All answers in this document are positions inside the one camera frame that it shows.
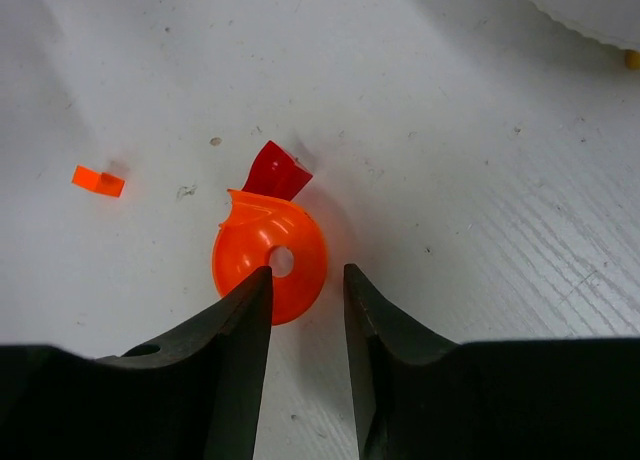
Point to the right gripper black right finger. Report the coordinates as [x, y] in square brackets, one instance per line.
[418, 395]

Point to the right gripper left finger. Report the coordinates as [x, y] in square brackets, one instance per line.
[193, 392]

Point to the orange round lego piece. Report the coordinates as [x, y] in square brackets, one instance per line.
[257, 226]

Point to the tiny orange lego cube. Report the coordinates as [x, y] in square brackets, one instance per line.
[102, 183]

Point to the small dark red lego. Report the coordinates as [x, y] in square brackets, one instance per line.
[276, 173]

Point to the white round divided container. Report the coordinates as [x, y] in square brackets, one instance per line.
[610, 22]

